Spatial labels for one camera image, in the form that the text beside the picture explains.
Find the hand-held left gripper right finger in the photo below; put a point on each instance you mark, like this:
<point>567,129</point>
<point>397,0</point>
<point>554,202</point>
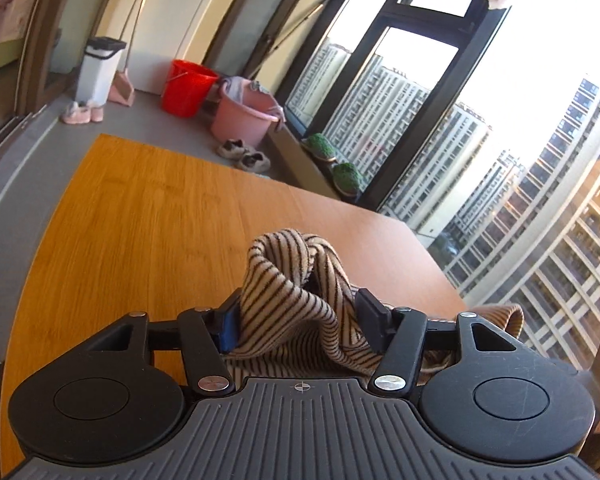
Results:
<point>372,317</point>

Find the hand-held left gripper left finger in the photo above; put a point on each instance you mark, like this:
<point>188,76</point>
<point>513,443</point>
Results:
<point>228,325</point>

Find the beige striped knit garment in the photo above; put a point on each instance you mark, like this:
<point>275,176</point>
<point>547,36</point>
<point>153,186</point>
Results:
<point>290,305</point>

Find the beige sneaker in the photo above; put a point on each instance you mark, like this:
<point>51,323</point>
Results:
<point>254,161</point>
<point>232,149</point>

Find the apartment buildings outside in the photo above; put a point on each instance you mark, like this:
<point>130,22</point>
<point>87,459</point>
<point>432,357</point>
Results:
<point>530,200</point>

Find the pink plastic basin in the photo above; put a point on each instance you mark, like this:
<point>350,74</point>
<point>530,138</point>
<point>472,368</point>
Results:
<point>240,122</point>

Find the cloth in pink basin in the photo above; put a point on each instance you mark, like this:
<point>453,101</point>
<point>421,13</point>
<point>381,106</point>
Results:
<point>237,87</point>

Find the red plastic bucket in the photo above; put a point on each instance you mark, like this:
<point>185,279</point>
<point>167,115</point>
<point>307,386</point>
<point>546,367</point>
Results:
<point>185,90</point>

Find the pink dustpan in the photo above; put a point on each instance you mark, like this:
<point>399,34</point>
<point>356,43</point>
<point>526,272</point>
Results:
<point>121,91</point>

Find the white trash bin black lid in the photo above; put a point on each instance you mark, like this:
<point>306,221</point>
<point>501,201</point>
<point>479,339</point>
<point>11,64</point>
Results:
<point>97,75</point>

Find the dark framed glass door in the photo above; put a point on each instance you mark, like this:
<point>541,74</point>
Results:
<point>250,20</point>

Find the dark window frame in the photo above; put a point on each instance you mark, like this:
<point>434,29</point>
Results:
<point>352,60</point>

